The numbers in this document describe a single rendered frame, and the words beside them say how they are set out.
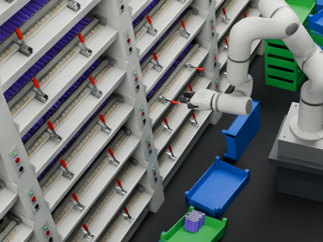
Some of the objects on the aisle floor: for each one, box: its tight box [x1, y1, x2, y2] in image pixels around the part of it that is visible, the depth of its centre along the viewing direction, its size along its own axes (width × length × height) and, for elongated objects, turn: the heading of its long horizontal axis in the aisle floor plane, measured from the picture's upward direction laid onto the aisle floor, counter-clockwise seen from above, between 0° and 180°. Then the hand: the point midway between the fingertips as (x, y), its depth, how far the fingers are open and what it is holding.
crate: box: [222, 98, 261, 162], centre depth 329 cm, size 8×30×20 cm, turn 156°
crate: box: [185, 156, 250, 219], centre depth 310 cm, size 30×20×8 cm
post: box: [0, 87, 62, 242], centre depth 212 cm, size 20×9×178 cm, turn 68°
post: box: [95, 0, 165, 213], centre depth 254 cm, size 20×9×178 cm, turn 68°
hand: (185, 97), depth 272 cm, fingers open, 3 cm apart
